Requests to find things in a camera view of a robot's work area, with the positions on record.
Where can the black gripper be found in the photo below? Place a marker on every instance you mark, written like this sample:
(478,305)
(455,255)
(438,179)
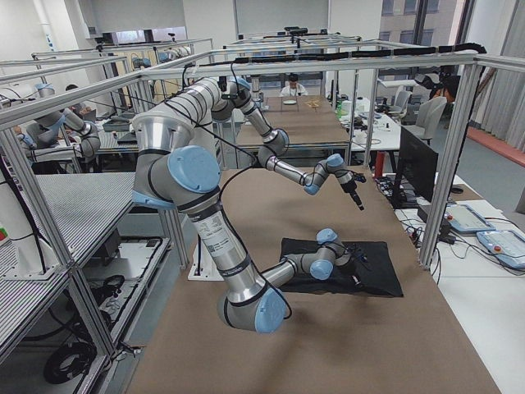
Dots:
(349,269)
(352,190)

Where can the black t-shirt with logo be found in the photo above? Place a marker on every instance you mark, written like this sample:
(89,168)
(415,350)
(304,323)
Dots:
(377,275)

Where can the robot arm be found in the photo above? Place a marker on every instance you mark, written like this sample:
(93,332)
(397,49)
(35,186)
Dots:
(218,99)
(172,173)

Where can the black huawei monitor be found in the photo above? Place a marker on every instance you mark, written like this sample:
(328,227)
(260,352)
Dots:
(417,166)

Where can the teach pendant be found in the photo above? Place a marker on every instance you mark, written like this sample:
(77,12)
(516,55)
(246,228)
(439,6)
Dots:
(506,245)
(465,220)

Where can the distant person in white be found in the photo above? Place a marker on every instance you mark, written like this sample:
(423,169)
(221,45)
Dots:
(293,88)

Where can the striped background workbench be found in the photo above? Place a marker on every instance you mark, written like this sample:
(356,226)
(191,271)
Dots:
(86,209)

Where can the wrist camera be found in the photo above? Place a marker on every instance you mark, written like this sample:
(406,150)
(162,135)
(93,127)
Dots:
(359,177)
(356,254)

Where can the aluminium frame post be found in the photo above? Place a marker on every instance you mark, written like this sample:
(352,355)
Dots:
(450,159)

